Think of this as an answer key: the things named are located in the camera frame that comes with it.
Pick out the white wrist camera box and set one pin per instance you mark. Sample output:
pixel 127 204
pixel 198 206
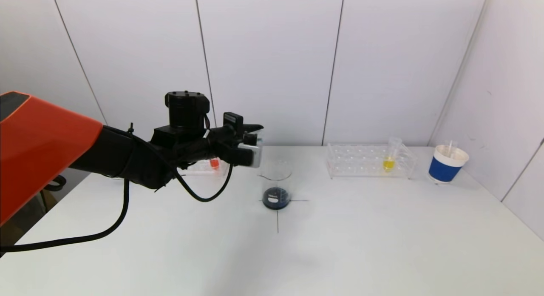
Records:
pixel 250 155

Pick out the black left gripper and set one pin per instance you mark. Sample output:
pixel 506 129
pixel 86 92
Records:
pixel 233 122

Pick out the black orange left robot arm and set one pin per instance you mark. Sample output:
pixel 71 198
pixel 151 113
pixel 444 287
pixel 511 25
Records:
pixel 42 138

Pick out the yellow pigment test tube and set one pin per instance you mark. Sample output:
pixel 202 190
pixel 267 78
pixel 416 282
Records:
pixel 388 164

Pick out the clear glass beaker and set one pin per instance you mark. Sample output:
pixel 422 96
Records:
pixel 276 198

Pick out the blue white paper cup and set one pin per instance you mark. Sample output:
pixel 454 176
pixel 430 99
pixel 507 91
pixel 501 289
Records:
pixel 444 170

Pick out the clear acrylic test tube rack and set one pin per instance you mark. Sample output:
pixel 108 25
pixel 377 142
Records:
pixel 361 162
pixel 204 170

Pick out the blue pigment test tube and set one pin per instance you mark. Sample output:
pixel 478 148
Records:
pixel 259 138

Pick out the red pigment test tube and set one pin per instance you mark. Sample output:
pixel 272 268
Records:
pixel 215 163

